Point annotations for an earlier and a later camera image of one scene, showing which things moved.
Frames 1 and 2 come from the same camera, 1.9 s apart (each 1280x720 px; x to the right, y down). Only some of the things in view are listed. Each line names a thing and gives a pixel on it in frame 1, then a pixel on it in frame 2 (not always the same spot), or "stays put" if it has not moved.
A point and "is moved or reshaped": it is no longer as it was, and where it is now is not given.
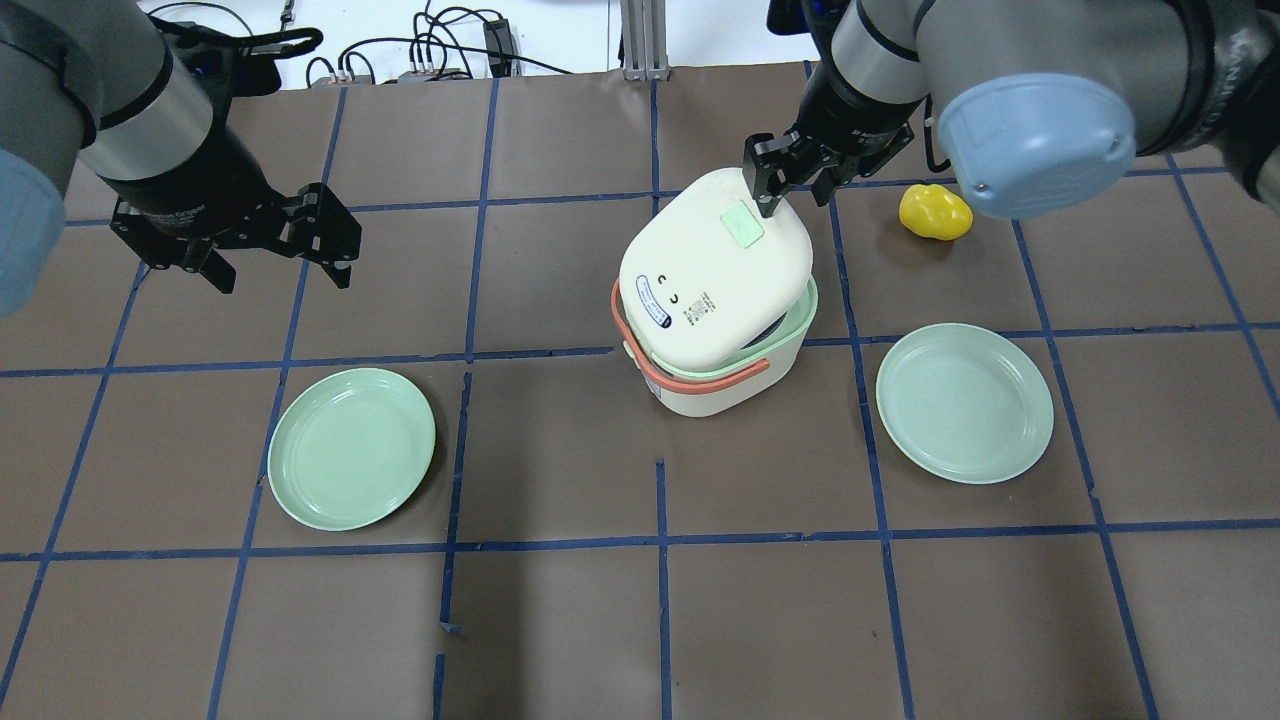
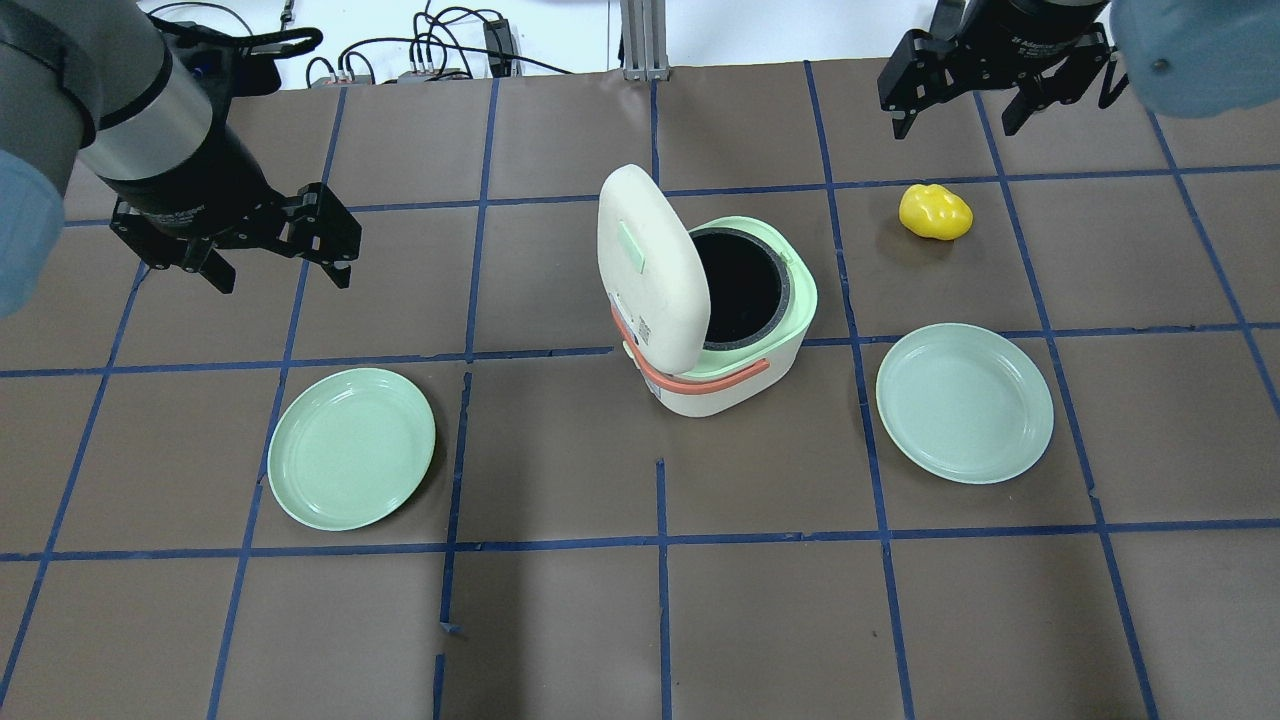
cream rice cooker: x=714 y=300 is moved or reshaped
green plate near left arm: x=348 y=448 stays put
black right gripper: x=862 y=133 to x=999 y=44
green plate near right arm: x=964 y=403 stays put
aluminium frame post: x=644 y=40 stays put
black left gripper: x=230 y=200 stays put
